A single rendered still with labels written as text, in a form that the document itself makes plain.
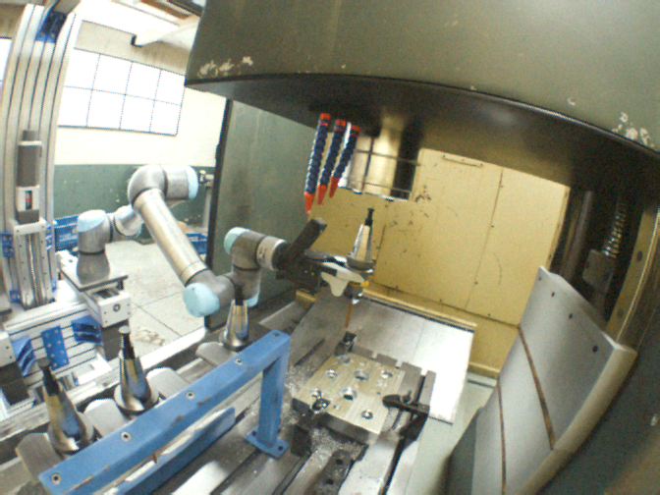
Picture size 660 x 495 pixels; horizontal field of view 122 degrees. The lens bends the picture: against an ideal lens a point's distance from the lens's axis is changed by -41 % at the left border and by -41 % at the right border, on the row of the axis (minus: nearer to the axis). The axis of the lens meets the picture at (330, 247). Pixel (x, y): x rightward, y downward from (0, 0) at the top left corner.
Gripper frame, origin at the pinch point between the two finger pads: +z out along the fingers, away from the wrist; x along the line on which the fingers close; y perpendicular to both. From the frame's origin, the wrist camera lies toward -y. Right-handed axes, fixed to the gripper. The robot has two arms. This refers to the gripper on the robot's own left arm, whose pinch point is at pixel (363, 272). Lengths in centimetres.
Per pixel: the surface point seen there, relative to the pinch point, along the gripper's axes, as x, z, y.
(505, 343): -101, 62, 50
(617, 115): 33, 28, -30
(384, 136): 7.8, 1.0, -26.8
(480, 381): -93, 56, 73
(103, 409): 49, -15, 12
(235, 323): 23.4, -13.4, 7.6
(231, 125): -26, -65, -30
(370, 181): 8.0, 0.1, -18.7
